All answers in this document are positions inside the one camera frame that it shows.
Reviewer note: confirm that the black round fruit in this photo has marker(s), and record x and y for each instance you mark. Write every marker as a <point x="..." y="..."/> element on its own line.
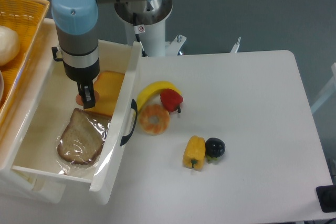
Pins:
<point x="214" y="149"/>

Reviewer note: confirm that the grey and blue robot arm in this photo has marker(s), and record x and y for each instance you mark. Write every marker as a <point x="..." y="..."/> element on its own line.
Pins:
<point x="76" y="25"/>

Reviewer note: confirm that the red bell pepper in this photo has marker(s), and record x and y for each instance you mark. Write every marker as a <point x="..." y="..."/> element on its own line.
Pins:
<point x="171" y="100"/>

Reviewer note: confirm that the white frame at right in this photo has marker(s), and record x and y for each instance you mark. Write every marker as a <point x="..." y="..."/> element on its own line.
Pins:
<point x="325" y="93"/>

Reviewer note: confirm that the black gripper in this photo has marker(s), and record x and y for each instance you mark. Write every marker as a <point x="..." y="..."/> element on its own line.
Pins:
<point x="81" y="67"/>

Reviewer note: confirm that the wrapped brown bread slice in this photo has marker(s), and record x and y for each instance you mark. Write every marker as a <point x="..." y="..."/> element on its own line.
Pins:
<point x="82" y="141"/>

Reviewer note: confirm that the yellow woven basket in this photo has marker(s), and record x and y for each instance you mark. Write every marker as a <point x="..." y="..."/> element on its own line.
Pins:
<point x="24" y="18"/>

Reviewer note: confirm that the yellow bell pepper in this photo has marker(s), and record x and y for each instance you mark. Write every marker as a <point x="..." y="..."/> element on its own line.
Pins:
<point x="194" y="154"/>

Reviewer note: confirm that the yellow toast slice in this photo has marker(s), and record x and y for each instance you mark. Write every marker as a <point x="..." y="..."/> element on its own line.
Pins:
<point x="108" y="86"/>

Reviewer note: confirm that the black drawer handle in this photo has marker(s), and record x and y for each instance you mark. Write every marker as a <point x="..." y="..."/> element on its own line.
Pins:
<point x="131" y="123"/>

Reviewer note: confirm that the white drawer cabinet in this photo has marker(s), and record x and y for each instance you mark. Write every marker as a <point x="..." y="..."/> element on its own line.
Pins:
<point x="18" y="118"/>

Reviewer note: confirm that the white open upper drawer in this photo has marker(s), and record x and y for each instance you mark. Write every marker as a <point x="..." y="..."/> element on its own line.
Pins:
<point x="30" y="165"/>

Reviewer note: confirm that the yellow banana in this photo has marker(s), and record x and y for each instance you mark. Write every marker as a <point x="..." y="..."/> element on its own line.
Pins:
<point x="153" y="89"/>

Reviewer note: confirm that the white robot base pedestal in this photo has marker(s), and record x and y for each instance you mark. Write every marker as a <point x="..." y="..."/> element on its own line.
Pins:
<point x="145" y="22"/>

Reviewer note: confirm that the black device at edge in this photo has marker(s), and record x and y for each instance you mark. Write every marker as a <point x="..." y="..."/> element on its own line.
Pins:
<point x="326" y="197"/>

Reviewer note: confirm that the white bun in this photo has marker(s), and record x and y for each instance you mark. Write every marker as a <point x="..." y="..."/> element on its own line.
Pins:
<point x="8" y="44"/>

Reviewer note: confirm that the brown egg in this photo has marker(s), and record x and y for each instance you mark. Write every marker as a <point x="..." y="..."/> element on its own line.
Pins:
<point x="79" y="101"/>

